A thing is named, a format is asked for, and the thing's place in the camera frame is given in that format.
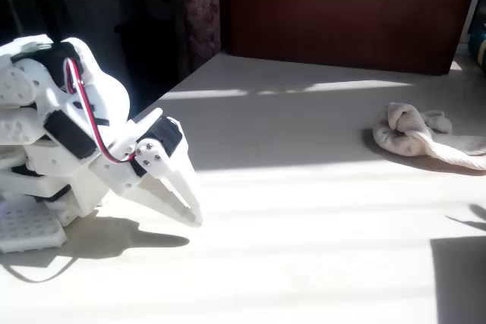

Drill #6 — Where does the white cloth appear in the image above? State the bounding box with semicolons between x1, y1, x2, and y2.
371;102;486;171

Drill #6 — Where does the dark floral curtain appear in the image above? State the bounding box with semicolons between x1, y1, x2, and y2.
170;0;222;74

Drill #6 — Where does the dark brown wooden cabinet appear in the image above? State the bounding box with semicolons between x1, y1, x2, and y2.
219;0;483;77

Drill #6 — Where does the teal round object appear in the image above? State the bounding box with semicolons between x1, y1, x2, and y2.
467;8;486;61

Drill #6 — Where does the red white black servo cable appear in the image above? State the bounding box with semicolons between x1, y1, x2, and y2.
64;57;137;164

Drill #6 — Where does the white perforated base plate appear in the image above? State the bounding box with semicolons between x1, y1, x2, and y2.
0;194;69;255

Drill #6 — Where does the white frame strip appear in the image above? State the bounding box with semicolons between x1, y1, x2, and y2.
455;0;486;55

